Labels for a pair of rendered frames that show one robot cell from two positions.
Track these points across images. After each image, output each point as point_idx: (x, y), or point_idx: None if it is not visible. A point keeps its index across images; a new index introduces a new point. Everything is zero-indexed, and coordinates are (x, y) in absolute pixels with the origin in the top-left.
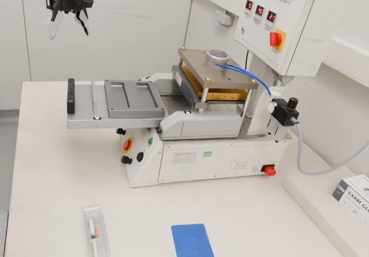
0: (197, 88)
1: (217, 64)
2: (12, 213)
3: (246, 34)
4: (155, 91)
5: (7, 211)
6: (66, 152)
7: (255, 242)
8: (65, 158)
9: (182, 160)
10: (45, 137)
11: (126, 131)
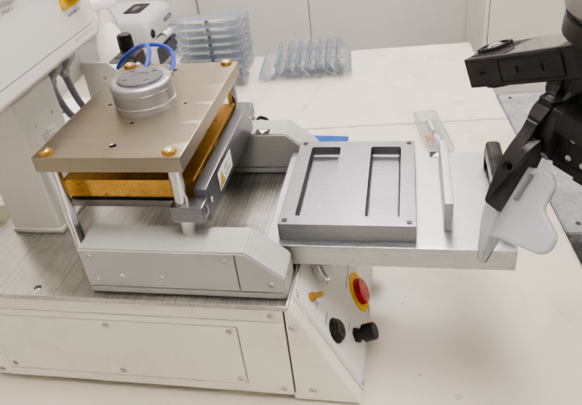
0: (224, 112)
1: (173, 70)
2: (556, 227)
3: (3, 67)
4: (291, 187)
5: (566, 233)
6: (500, 328)
7: None
8: (498, 314)
9: None
10: (569, 388)
11: (352, 324)
